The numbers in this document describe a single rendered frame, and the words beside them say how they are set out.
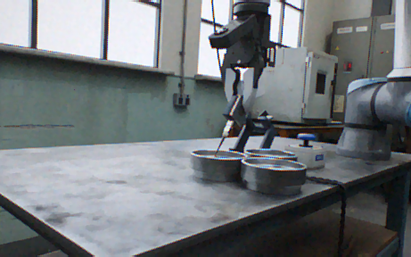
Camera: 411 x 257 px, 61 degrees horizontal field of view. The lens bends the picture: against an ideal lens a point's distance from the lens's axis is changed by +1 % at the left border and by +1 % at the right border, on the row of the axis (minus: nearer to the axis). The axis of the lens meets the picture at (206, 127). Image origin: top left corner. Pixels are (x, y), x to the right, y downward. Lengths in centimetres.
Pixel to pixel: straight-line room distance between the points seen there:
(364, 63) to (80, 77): 335
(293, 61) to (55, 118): 187
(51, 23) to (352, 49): 347
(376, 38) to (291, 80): 182
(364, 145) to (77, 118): 165
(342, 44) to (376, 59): 45
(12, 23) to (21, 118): 51
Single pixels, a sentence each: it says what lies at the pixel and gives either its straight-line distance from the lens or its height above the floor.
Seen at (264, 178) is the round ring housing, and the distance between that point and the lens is 53.
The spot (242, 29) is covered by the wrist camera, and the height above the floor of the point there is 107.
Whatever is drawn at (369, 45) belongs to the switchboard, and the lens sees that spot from 459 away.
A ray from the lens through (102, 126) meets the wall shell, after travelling 231.
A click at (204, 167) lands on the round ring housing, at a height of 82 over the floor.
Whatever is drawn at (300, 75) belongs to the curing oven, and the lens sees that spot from 294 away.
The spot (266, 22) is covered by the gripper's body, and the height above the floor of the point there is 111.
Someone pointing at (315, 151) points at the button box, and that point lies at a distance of 80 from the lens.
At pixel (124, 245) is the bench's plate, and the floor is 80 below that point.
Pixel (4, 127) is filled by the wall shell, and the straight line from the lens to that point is 208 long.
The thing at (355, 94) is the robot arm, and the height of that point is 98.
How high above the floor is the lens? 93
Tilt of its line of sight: 4 degrees down
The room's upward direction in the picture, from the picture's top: 4 degrees clockwise
